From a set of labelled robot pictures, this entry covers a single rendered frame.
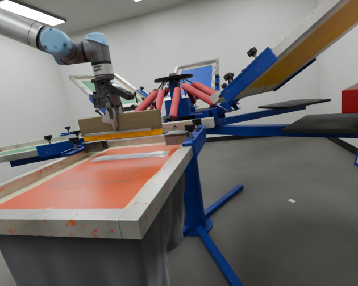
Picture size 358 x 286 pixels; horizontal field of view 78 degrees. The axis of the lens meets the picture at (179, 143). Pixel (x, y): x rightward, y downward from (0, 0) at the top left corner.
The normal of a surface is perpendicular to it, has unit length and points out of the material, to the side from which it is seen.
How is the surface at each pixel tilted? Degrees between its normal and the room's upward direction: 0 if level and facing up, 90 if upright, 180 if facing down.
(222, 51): 90
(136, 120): 90
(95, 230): 90
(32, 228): 90
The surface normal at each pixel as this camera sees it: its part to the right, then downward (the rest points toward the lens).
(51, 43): 0.18, 0.18
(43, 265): -0.14, 0.25
